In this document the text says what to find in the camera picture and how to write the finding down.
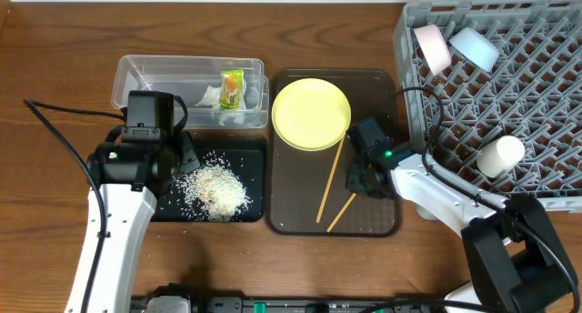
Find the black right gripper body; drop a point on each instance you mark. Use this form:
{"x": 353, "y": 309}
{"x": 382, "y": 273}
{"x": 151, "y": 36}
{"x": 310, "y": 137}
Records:
{"x": 359, "y": 176}

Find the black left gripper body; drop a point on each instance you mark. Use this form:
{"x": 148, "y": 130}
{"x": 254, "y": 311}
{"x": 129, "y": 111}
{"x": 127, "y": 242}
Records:
{"x": 186, "y": 156}

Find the wooden chopstick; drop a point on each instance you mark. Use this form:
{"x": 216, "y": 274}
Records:
{"x": 341, "y": 212}
{"x": 330, "y": 180}

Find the rice and nut leftovers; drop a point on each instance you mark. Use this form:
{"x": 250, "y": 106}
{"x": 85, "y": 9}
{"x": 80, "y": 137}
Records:
{"x": 212, "y": 192}

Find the yellow round plate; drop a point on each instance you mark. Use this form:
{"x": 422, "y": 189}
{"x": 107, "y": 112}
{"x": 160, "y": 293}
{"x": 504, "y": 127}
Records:
{"x": 311, "y": 114}

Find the green snack wrapper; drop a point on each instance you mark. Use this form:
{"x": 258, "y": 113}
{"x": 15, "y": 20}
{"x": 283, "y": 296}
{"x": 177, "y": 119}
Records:
{"x": 232, "y": 88}

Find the white cup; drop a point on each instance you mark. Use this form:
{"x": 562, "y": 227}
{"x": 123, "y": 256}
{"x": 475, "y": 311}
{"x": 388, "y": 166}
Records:
{"x": 500, "y": 156}

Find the pink round plate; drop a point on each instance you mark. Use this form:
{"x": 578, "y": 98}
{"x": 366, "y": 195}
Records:
{"x": 434, "y": 48}

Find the light blue bowl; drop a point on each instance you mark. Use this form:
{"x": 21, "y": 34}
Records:
{"x": 475, "y": 48}

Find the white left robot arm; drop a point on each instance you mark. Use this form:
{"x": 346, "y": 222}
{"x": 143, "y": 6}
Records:
{"x": 128, "y": 173}

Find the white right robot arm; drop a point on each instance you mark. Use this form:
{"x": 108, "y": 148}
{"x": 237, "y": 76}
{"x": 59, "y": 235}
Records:
{"x": 516, "y": 260}

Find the grey dishwasher rack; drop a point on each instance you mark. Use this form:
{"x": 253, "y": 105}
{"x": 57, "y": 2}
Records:
{"x": 533, "y": 93}

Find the black rectangular tray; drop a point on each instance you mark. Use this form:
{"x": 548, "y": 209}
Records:
{"x": 248, "y": 161}

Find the crumpled white tissue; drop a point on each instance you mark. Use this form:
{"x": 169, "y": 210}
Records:
{"x": 249, "y": 100}

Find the brown serving tray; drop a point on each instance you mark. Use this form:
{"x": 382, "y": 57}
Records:
{"x": 298, "y": 178}

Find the clear plastic bin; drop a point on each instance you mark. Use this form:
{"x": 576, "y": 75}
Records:
{"x": 189, "y": 77}

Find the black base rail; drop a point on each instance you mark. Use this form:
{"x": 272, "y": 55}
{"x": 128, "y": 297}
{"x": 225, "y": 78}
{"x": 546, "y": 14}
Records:
{"x": 180, "y": 298}

